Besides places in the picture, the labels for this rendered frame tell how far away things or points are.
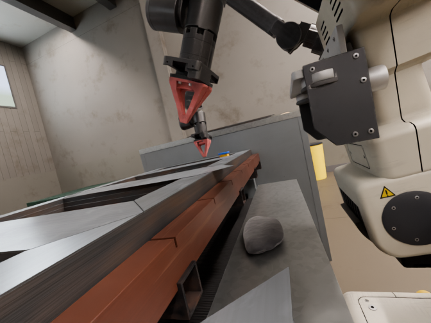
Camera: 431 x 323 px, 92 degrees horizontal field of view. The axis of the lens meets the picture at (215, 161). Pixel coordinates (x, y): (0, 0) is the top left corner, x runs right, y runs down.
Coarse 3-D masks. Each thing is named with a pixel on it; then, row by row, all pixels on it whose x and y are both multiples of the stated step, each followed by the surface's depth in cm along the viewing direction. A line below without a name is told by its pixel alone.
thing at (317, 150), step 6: (312, 144) 349; (318, 144) 349; (312, 150) 350; (318, 150) 350; (312, 156) 352; (318, 156) 351; (318, 162) 352; (324, 162) 357; (318, 168) 353; (324, 168) 356; (318, 174) 354; (324, 174) 356
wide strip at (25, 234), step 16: (96, 208) 41; (112, 208) 37; (128, 208) 34; (0, 224) 49; (16, 224) 44; (32, 224) 39; (48, 224) 36; (64, 224) 33; (80, 224) 30; (96, 224) 28; (0, 240) 32; (16, 240) 29; (32, 240) 27; (48, 240) 26
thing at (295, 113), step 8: (296, 112) 137; (256, 120) 145; (264, 120) 144; (272, 120) 142; (280, 120) 141; (232, 128) 151; (240, 128) 149; (248, 128) 147; (216, 136) 155; (168, 144) 167; (176, 144) 165; (144, 152) 174
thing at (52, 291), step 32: (128, 192) 73; (192, 192) 46; (128, 224) 27; (160, 224) 33; (0, 256) 25; (96, 256) 22; (128, 256) 26; (32, 288) 16; (64, 288) 18; (0, 320) 14; (32, 320) 16
